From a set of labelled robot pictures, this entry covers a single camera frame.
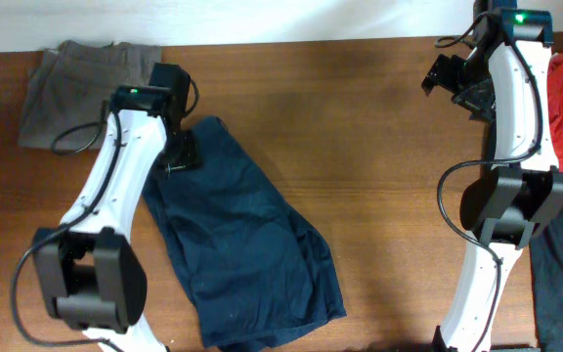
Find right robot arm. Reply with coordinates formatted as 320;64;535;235
421;1;563;351

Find navy blue shorts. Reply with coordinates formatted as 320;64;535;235
143;116;346;351

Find dark grey garment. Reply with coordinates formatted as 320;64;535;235
530;208;563;351

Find folded grey shorts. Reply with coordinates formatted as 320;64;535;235
18;40;161;149

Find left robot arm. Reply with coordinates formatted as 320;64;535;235
24;64;201;351

